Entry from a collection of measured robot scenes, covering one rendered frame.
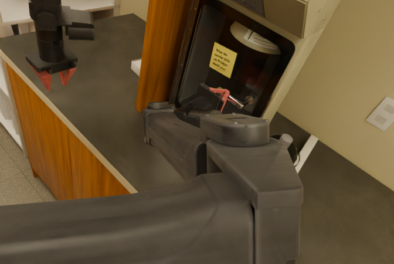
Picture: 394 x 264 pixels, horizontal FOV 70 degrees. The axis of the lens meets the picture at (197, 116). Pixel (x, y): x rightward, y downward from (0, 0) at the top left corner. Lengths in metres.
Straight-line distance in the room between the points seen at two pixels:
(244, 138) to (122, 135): 0.76
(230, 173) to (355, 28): 0.97
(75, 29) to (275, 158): 0.63
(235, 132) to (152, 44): 0.68
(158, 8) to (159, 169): 0.46
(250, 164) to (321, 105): 1.05
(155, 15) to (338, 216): 0.81
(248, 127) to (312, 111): 1.03
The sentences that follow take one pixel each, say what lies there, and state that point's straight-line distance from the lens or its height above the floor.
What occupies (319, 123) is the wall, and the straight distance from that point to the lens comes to 1.24.
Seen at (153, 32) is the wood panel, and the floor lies 1.25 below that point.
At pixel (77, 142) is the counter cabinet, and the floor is 0.80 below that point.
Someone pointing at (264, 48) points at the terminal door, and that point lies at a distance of 0.71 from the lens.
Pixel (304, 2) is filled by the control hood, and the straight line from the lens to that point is 0.55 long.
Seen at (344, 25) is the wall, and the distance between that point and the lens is 1.10.
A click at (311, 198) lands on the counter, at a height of 0.94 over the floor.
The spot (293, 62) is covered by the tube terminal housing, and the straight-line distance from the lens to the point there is 0.70.
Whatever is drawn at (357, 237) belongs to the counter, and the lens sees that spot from 1.03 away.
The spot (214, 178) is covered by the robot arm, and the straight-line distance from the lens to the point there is 0.16.
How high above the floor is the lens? 1.63
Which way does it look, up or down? 41 degrees down
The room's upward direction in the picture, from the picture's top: 18 degrees clockwise
